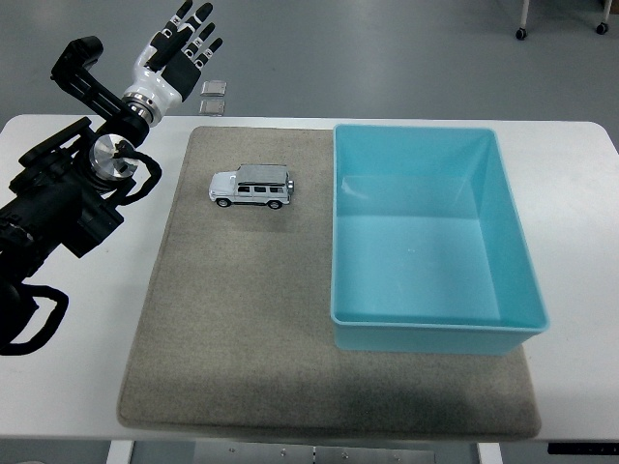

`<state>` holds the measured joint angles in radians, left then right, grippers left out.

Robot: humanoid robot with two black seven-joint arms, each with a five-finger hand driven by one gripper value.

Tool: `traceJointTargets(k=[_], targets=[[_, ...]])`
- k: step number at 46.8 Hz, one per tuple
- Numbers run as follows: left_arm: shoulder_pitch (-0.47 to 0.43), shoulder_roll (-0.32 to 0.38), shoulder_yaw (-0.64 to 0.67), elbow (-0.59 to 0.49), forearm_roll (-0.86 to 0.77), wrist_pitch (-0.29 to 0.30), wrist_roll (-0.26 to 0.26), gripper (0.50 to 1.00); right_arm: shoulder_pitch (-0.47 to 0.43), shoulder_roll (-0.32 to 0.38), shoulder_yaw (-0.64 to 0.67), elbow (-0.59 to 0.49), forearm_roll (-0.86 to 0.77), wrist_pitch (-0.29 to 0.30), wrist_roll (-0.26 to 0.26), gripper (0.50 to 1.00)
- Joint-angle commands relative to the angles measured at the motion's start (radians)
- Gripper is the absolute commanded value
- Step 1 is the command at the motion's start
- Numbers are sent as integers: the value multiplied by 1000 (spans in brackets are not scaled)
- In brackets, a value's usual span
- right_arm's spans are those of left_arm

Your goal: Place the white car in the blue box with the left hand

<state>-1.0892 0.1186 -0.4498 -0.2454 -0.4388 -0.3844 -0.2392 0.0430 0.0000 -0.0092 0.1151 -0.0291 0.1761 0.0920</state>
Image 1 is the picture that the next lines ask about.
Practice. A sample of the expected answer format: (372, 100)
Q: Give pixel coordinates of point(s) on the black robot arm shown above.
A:
(53, 203)

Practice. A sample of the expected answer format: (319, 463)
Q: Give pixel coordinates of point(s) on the white toy car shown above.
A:
(251, 188)

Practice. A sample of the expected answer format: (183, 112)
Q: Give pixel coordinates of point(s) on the grey felt mat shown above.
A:
(232, 299)

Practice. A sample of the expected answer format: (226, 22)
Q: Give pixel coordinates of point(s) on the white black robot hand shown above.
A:
(159, 82)

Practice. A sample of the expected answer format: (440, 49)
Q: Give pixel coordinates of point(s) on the black table control panel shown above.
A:
(582, 448)

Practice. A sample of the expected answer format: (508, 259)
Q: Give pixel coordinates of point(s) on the white cart leg with caster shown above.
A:
(602, 24)
(521, 26)

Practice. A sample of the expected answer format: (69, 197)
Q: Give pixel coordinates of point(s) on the light blue plastic box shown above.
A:
(416, 261)

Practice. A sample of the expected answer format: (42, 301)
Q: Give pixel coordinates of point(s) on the white table leg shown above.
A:
(119, 453)
(489, 454)

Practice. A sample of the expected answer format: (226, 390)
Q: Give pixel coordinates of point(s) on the grey metal plate with screws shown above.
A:
(309, 454)

